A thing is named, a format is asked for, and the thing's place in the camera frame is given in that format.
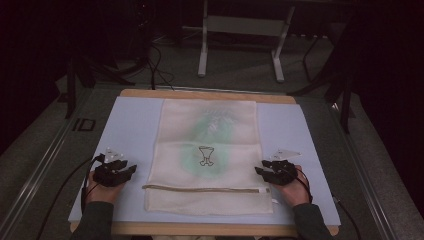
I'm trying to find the light blue table mat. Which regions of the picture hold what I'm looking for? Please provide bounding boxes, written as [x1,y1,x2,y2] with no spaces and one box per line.
[67,96,342,227]

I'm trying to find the black floor socket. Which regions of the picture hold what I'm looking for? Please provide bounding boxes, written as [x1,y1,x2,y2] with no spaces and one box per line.
[72,117,97,132]

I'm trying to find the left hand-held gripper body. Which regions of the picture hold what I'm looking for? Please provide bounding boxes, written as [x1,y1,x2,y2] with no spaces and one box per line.
[93,146,130,188]

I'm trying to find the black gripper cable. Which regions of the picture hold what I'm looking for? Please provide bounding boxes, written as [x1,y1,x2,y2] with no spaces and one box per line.
[35,153,105,240]
[295,167,363,240]

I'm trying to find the white mesh laundry bag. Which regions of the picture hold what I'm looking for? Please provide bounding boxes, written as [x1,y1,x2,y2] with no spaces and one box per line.
[143,98,275,216]

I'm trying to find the white metal stand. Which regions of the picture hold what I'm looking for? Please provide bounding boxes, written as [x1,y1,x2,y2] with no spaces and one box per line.
[182,0,297,84]

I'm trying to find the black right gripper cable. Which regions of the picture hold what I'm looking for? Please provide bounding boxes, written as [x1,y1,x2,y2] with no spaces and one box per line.
[295,167,363,240]

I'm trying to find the person's left hand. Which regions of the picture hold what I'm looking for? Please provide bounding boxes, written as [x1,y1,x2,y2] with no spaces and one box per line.
[85,181,126,205]

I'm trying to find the black stand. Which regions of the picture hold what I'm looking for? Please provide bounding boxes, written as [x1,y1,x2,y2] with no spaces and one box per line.
[287,18,356,135]
[64,54,137,120]

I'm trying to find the metal floor rail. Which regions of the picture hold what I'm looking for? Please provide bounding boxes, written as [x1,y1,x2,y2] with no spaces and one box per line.
[329,102,398,240]
[0,99,86,236]

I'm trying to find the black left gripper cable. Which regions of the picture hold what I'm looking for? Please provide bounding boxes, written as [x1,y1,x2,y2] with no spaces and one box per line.
[35,153,105,240]

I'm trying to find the person's right hand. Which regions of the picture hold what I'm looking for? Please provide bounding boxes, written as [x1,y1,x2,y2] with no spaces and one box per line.
[271,165,312,209]

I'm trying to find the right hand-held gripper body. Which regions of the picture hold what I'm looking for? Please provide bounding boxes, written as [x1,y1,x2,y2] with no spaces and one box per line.
[264,148,302,187]

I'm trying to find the black floor cables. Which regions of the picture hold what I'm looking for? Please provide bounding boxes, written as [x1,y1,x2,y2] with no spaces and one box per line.
[145,41,175,91]

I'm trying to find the pale green cloth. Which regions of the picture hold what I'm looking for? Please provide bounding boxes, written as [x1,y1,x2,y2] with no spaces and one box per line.
[179,108,235,180]

